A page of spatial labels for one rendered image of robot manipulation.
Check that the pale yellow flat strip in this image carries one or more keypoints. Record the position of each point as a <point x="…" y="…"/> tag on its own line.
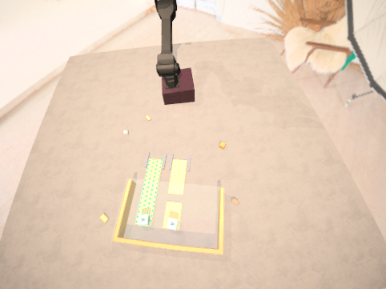
<point x="178" y="171"/>

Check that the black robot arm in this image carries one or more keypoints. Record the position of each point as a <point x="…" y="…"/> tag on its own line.
<point x="166" y="65"/>

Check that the white strip with cyan polka dots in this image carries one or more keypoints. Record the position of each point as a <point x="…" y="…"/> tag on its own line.
<point x="154" y="169"/>

